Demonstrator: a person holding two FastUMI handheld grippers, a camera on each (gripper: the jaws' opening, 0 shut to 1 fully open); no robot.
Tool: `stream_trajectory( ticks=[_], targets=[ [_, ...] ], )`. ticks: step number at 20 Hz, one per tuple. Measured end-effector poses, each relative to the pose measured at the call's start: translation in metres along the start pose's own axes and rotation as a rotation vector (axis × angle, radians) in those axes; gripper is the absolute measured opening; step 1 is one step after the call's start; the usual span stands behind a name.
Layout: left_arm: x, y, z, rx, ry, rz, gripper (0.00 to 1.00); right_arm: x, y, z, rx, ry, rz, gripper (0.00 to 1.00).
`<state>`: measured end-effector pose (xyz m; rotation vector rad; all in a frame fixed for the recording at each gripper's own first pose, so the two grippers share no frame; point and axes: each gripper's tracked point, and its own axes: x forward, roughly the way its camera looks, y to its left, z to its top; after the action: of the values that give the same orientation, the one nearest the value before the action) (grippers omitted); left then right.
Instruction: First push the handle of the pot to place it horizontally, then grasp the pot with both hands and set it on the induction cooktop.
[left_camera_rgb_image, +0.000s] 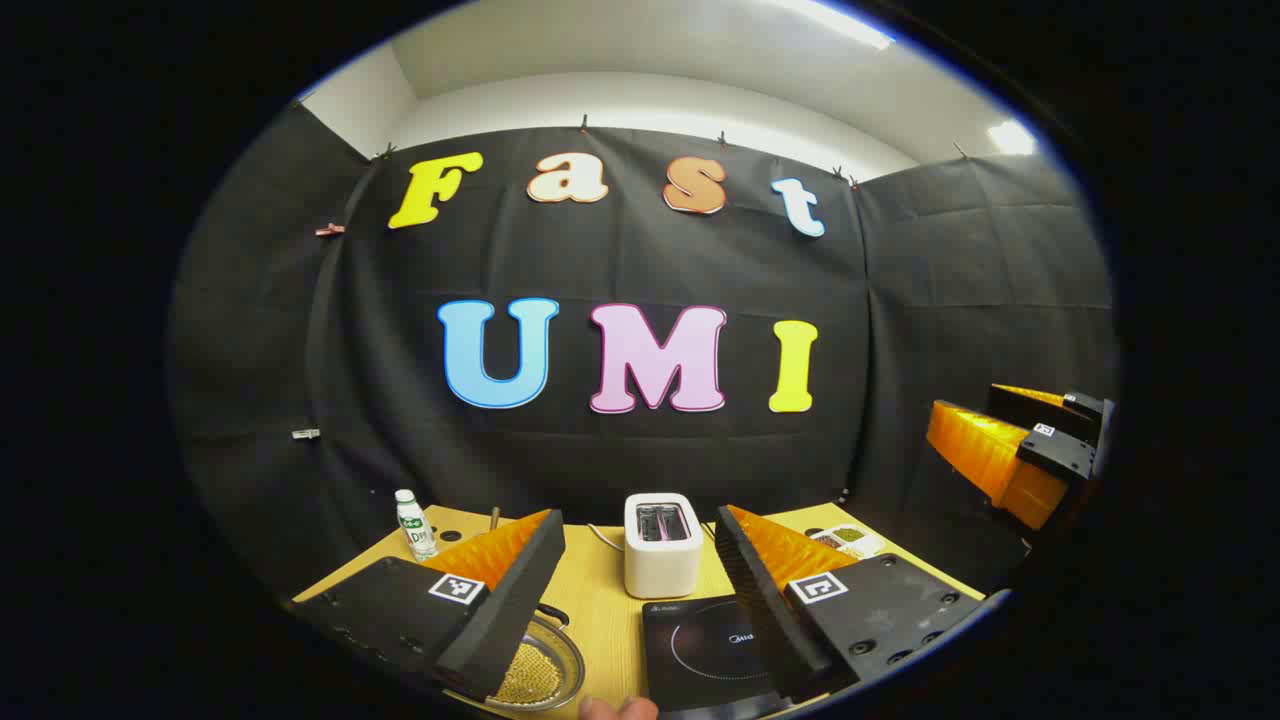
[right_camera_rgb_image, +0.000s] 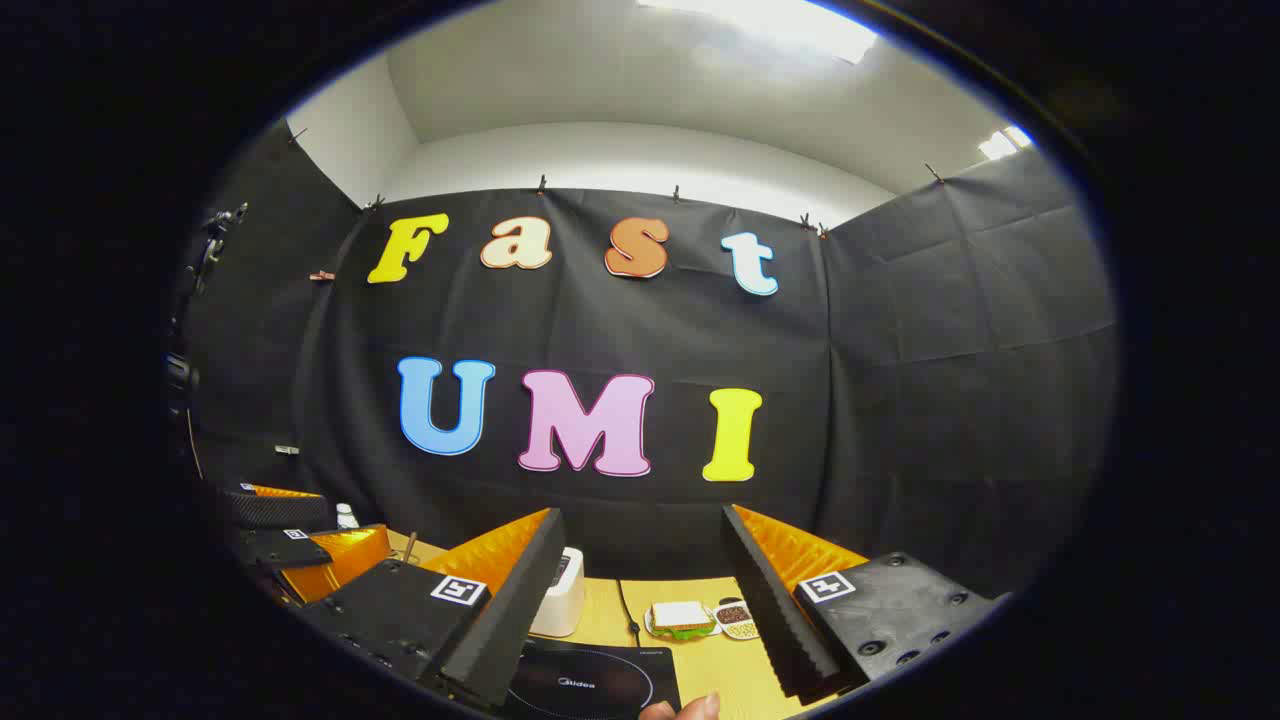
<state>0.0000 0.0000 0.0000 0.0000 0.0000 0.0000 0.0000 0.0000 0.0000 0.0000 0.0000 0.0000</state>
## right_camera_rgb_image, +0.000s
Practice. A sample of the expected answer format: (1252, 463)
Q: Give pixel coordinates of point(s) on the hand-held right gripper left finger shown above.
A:
(520, 600)

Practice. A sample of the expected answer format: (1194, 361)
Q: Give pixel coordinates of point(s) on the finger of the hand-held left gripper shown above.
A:
(280, 510)
(330, 560)

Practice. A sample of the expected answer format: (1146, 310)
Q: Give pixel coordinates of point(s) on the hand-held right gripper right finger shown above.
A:
(765, 600)

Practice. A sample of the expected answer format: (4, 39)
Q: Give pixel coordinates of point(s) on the black induction cooktop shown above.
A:
(600, 680)

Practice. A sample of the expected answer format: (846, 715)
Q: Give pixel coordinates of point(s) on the white divided bean dish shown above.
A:
(740, 620)

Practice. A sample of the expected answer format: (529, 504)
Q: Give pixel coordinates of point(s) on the white toaster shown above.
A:
(560, 600)

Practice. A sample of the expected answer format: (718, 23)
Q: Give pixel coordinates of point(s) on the small plastic bottle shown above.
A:
(346, 517)

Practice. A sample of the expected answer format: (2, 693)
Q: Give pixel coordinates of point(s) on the wooden stick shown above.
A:
(410, 548)

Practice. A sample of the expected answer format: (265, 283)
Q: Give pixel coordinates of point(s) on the sandwich with lettuce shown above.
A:
(682, 615)

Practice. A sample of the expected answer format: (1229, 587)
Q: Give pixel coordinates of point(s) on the small white plate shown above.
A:
(652, 628)

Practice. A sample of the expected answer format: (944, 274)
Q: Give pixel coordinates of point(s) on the row of dark cloth clips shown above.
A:
(541, 184)

